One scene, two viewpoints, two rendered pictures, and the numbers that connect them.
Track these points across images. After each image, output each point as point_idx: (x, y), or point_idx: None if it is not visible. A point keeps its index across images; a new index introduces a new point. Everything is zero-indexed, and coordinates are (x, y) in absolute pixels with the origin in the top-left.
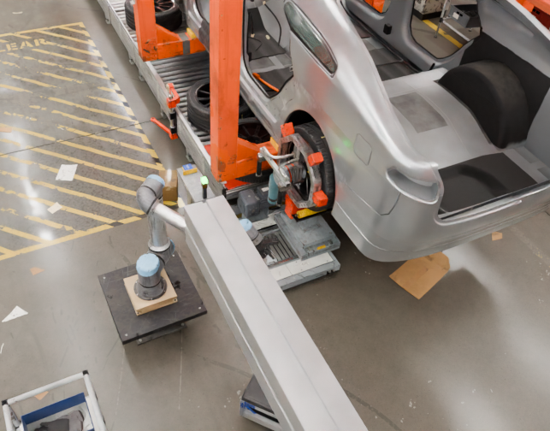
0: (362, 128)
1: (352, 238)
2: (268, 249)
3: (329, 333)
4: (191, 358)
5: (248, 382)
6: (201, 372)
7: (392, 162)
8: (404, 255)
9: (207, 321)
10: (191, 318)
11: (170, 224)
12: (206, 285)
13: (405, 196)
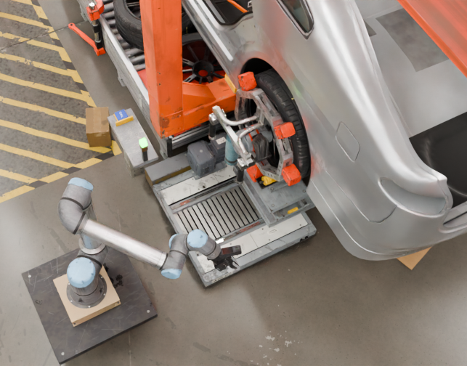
0: (347, 118)
1: (333, 228)
2: (228, 260)
3: (304, 322)
4: (141, 364)
5: None
6: None
7: (386, 171)
8: (397, 255)
9: (158, 314)
10: (139, 324)
11: (104, 244)
12: None
13: (403, 210)
